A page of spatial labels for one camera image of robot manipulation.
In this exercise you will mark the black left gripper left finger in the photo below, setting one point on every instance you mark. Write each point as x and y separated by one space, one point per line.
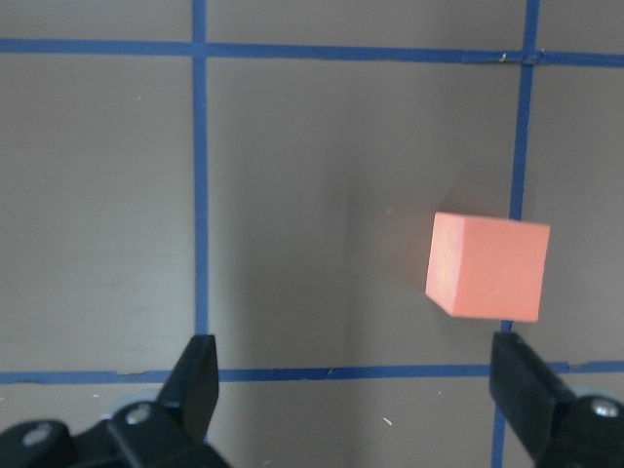
170 431

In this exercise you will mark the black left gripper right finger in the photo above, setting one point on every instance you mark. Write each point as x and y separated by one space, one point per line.
556 425

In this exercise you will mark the orange foam cube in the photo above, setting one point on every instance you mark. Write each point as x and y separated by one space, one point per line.
484 267

